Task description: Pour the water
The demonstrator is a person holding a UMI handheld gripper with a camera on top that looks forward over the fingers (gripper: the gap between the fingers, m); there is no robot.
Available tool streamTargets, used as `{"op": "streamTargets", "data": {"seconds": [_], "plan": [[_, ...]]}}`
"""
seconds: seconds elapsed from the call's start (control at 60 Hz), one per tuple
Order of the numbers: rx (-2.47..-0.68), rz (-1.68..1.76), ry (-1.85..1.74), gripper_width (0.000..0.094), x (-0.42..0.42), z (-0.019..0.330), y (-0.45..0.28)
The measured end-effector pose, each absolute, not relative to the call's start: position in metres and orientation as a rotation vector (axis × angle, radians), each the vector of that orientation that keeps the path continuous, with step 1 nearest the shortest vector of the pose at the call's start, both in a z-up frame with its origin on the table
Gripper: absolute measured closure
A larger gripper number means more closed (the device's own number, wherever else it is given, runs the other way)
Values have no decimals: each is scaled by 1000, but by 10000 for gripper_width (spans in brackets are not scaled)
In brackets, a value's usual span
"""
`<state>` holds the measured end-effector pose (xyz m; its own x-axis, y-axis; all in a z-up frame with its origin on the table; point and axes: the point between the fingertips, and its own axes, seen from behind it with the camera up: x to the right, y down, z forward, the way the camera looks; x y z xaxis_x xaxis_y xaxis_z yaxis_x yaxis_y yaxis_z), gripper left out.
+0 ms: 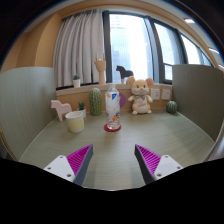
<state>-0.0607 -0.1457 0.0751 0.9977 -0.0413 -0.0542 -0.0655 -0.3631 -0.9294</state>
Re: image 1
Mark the group of ceiling lights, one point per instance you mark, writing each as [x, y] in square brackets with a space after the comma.
[189, 20]

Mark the clear plastic water bottle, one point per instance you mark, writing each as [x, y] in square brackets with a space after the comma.
[113, 110]

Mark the small potted plant white pot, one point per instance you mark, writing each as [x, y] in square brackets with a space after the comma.
[76, 83]
[82, 110]

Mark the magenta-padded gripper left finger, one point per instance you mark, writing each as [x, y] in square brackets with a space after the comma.
[60, 165]

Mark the white wall socket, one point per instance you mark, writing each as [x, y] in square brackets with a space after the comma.
[155, 94]
[166, 94]

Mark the black horse figurine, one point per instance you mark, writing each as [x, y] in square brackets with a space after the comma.
[124, 72]

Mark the pale yellow cup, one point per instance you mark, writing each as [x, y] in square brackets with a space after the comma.
[75, 123]

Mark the pink horse figurine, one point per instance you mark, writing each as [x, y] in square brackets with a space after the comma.
[60, 108]

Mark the tall green cactus ornament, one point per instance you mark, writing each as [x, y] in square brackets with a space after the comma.
[95, 101]

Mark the grey window curtain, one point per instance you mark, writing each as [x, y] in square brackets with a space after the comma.
[78, 50]

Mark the dark-framed window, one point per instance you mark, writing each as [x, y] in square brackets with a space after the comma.
[106, 43]

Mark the flat round red coaster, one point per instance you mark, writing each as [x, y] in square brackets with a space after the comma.
[106, 129]

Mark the wooden hand figure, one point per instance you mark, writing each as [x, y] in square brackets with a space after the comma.
[100, 68]

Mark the round green cactus ornament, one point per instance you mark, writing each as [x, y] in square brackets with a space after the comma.
[172, 107]

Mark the beige plush mouse toy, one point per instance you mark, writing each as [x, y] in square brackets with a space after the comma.
[140, 96]

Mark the grey-green desk partition panel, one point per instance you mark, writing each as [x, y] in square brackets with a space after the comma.
[26, 106]
[200, 96]

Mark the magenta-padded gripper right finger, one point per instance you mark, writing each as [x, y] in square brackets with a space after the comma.
[165, 165]

